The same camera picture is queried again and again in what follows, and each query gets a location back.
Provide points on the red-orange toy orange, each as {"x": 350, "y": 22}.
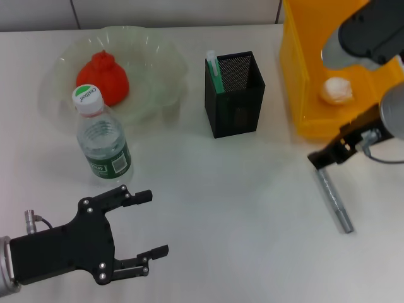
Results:
{"x": 102, "y": 79}

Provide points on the white paper ball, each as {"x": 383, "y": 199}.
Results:
{"x": 336, "y": 91}

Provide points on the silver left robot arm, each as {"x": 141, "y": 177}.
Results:
{"x": 5, "y": 277}

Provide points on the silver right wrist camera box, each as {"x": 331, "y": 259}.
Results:
{"x": 366, "y": 31}

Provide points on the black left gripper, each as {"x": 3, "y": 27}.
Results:
{"x": 63, "y": 252}

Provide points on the yellow plastic bin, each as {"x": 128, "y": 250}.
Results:
{"x": 300, "y": 79}

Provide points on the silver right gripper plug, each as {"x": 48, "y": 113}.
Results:
{"x": 370, "y": 137}

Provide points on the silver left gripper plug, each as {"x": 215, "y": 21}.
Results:
{"x": 30, "y": 221}

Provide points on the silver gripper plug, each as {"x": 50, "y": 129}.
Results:
{"x": 370, "y": 137}
{"x": 30, "y": 221}

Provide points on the pale green glass fruit plate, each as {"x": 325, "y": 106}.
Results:
{"x": 151, "y": 72}

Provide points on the grey marker pen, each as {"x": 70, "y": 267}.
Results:
{"x": 334, "y": 202}

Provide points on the clear green-label water bottle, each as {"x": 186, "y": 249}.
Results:
{"x": 104, "y": 148}

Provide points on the green pen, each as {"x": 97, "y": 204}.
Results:
{"x": 217, "y": 79}

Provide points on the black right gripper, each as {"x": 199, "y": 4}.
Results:
{"x": 356, "y": 132}

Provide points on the black mesh pen holder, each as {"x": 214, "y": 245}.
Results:
{"x": 240, "y": 104}

